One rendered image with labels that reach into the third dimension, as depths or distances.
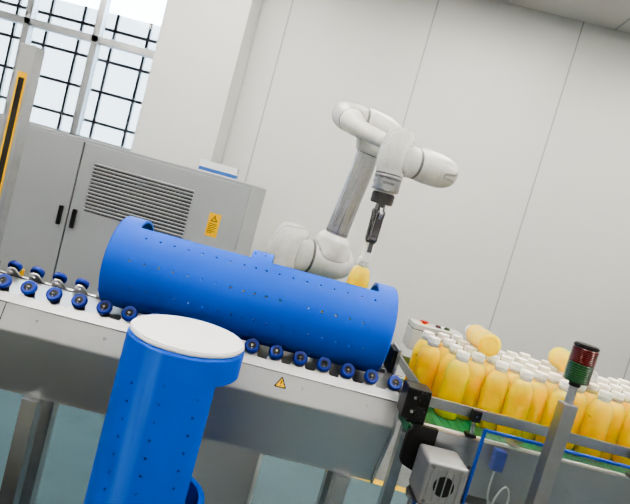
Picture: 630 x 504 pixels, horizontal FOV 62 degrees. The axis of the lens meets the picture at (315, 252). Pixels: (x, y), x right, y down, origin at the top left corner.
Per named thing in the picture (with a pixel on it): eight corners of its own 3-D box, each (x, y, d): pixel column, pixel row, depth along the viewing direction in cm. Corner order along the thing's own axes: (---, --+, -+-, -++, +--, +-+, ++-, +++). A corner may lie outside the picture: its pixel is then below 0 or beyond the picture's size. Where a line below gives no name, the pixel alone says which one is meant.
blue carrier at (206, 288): (122, 293, 180) (141, 213, 177) (366, 357, 185) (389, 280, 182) (88, 313, 152) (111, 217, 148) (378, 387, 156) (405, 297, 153)
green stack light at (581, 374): (557, 374, 138) (563, 356, 138) (580, 380, 139) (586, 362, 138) (570, 382, 132) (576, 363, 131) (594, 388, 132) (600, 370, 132)
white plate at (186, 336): (151, 350, 109) (150, 355, 109) (264, 357, 125) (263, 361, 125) (117, 309, 131) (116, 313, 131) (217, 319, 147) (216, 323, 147)
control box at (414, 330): (401, 341, 205) (409, 316, 204) (450, 354, 206) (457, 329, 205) (406, 348, 195) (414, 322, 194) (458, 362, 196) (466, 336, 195)
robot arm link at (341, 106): (346, 99, 206) (375, 112, 211) (333, 90, 221) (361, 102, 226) (332, 130, 210) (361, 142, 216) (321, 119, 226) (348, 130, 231)
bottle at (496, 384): (489, 431, 158) (507, 373, 157) (468, 420, 163) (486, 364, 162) (498, 428, 164) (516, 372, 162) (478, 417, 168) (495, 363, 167)
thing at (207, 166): (201, 171, 345) (203, 159, 345) (236, 180, 347) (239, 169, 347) (198, 169, 333) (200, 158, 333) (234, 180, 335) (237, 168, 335)
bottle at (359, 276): (350, 320, 169) (367, 266, 168) (332, 313, 173) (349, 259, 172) (360, 320, 175) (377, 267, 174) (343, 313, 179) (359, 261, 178)
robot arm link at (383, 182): (377, 170, 165) (372, 189, 166) (405, 178, 166) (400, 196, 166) (373, 172, 174) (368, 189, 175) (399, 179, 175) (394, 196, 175)
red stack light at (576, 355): (563, 356, 138) (568, 342, 137) (586, 362, 138) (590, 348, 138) (576, 363, 131) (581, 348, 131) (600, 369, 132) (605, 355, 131)
